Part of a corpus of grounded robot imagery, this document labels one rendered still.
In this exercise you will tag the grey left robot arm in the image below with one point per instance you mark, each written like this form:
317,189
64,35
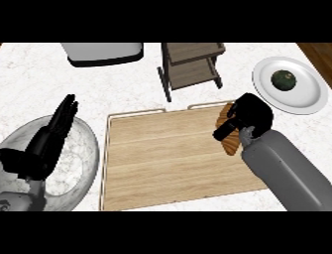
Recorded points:
20,200

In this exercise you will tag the wooden tray with metal rim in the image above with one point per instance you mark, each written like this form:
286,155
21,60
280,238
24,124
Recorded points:
173,158

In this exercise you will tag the dark green avocado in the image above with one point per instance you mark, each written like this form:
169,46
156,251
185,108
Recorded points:
284,80

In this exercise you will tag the brown croissant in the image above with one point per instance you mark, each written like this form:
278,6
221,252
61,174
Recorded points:
230,137

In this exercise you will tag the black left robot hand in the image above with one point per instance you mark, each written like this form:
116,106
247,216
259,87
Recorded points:
44,145

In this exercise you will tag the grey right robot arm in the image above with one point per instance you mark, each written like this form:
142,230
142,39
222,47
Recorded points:
286,172

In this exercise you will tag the white and black appliance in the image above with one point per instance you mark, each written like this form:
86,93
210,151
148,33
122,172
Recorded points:
103,53

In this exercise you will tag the white marble bowl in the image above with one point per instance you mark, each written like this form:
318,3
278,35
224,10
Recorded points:
73,162

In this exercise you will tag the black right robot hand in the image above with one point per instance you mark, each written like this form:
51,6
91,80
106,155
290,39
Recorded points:
252,114

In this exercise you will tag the white round plate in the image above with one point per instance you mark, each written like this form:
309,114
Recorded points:
300,91

